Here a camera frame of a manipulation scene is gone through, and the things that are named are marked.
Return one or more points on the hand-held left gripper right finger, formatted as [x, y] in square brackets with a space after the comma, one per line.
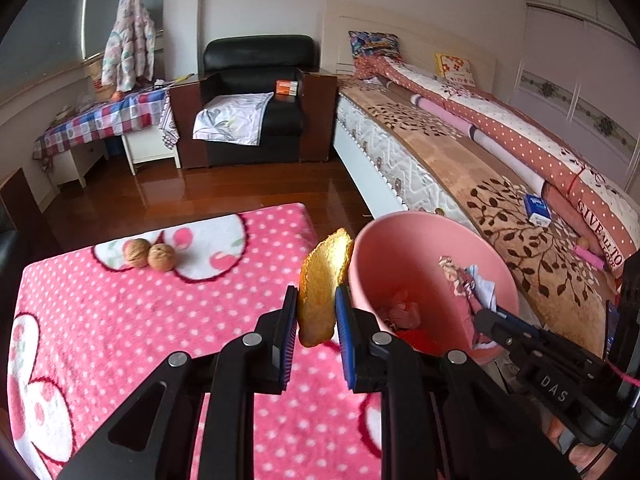
[344, 340]

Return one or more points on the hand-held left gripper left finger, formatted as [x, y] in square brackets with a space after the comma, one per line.
[288, 340]

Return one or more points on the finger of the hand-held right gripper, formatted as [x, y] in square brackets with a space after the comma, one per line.
[525, 329]
[500, 337]

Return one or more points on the small pink wrapper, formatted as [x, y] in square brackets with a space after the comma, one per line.
[460, 305]

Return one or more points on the yellow foam net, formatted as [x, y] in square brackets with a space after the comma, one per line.
[322, 290]

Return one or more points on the red foam net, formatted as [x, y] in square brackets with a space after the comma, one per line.
[420, 342]

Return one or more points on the pink plastic basin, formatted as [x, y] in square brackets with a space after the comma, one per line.
[400, 255]

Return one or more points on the person's right hand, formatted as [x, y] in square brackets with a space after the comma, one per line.
[595, 460]

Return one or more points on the pink tube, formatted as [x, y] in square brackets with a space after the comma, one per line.
[592, 255]

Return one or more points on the blue and white box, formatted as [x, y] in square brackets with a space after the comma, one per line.
[537, 209]

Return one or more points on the brown leaf pattern bed cover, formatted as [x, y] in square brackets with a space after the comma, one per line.
[500, 210]

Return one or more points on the brown walnut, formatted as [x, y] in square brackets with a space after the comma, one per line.
[161, 258]
[136, 253]

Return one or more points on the pink polka dot blanket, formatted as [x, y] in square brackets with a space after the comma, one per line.
[125, 335]

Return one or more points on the bed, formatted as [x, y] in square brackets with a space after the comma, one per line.
[380, 155]

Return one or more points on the red polka dot quilt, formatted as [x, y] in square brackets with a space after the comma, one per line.
[525, 130]

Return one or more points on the white floral cloth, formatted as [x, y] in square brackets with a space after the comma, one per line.
[230, 120]

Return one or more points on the white side table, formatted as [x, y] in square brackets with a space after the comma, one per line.
[150, 140]

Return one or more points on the orange box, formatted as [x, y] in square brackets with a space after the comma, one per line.
[286, 88]

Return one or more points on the yellow flower pillow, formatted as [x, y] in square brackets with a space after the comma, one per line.
[455, 69]

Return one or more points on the white drawer cabinet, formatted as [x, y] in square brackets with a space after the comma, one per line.
[82, 160]

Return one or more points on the white wardrobe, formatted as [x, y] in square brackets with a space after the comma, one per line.
[575, 60]

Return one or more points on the yellow tool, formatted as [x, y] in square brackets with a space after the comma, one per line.
[182, 79]

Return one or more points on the black armchair with floral cloth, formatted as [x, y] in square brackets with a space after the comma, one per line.
[260, 50]

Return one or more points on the checked tablecloth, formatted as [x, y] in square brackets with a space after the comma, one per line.
[100, 117]

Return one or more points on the dark printed pillow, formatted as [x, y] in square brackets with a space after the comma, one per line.
[372, 44]

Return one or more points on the woven basket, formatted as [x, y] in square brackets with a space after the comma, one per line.
[102, 85]

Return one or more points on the white printed puffer jacket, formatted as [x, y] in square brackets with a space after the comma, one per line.
[127, 45]

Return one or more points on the window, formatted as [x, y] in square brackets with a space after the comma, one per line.
[45, 25]

